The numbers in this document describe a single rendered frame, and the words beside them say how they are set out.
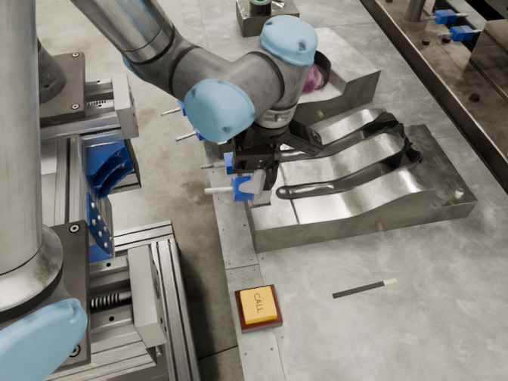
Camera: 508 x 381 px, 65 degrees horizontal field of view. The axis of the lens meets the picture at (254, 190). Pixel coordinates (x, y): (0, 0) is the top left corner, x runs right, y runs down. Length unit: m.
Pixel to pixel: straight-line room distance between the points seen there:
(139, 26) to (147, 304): 0.38
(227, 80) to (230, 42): 1.01
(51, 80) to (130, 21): 0.47
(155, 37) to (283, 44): 0.15
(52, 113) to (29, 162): 0.59
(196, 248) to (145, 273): 1.18
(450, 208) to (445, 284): 0.17
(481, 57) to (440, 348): 0.97
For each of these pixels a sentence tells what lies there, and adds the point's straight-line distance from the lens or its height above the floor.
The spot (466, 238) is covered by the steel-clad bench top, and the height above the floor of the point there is 0.80.
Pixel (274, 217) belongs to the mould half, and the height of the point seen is 0.89.
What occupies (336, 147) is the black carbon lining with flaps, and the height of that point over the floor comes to 0.89.
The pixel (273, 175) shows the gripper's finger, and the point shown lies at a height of 1.03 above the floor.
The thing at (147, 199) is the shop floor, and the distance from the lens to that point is 2.04.
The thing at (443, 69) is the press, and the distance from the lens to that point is 1.51.
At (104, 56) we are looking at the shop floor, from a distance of 3.08.
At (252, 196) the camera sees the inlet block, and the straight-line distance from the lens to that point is 0.81.
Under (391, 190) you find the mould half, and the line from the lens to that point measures 0.87.
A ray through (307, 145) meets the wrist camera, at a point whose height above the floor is 1.07.
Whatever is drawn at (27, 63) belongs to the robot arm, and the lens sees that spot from 0.28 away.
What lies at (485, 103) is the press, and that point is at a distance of 1.42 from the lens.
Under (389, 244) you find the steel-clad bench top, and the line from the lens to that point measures 0.94.
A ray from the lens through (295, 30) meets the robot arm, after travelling 0.55.
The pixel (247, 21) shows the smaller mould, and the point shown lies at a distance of 1.49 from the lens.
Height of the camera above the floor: 1.56
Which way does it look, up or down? 51 degrees down
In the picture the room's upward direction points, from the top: straight up
